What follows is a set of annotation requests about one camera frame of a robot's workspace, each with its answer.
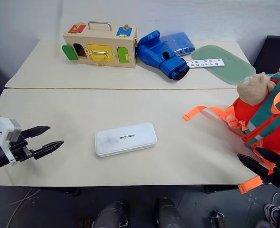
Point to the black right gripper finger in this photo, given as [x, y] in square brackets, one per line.
[254, 165]
[269, 154]

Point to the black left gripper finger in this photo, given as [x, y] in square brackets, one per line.
[36, 131]
[48, 147]

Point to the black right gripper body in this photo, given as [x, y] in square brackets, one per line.
[278, 175]

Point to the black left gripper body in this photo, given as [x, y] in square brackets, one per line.
[20, 148]

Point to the orange and green backpack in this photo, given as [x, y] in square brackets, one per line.
[263, 123]

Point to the white rectangular case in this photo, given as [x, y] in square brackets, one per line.
[125, 139]

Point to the white sneaker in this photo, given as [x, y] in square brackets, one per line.
[274, 206]

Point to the beige plush toy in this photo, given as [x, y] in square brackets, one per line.
[251, 89]

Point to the dark rounded shape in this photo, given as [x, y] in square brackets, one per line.
[169, 213]
[111, 215]

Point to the green oval mat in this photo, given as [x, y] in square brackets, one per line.
[232, 69]

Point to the black chair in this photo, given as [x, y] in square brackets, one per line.
[271, 54]

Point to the wooden lock box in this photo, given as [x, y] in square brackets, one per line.
[99, 48]

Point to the white strip with letters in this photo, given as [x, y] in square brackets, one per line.
[205, 63]

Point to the blue boxing glove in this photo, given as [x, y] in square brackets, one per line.
[159, 55]

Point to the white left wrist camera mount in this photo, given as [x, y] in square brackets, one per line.
[6, 129]

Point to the small metal bracket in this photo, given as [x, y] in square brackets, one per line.
[217, 217]

